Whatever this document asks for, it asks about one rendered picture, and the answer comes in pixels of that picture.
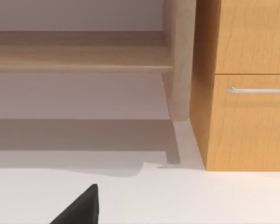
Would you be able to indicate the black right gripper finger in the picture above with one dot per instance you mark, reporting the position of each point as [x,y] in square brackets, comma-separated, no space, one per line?
[84,207]

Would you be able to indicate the wooden cupboard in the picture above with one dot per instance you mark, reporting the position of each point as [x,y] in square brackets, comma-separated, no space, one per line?
[201,105]

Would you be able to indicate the wooden drawer front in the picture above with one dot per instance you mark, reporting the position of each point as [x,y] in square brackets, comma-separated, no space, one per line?
[249,130]

